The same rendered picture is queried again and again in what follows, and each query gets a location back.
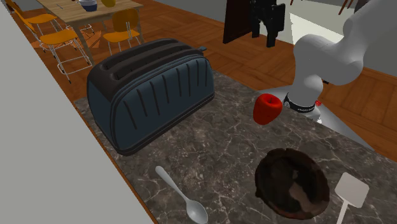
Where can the orange chair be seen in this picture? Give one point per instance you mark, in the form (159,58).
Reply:
(57,37)
(122,34)
(40,18)

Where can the wooden dining table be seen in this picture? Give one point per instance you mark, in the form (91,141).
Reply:
(73,14)

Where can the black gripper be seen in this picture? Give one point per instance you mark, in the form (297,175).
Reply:
(267,14)

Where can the red apple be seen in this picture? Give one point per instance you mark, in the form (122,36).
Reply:
(266,108)

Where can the dark blue toaster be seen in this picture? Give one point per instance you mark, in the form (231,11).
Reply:
(149,96)

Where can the dark brown door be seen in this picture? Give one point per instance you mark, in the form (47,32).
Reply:
(236,20)

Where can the white spatula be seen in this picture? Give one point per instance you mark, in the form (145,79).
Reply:
(352,189)

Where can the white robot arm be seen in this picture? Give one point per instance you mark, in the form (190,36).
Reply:
(335,59)

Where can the dark brown bowl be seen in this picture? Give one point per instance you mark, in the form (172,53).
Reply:
(290,183)

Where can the silver spoon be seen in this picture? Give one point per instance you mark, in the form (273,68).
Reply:
(194,209)

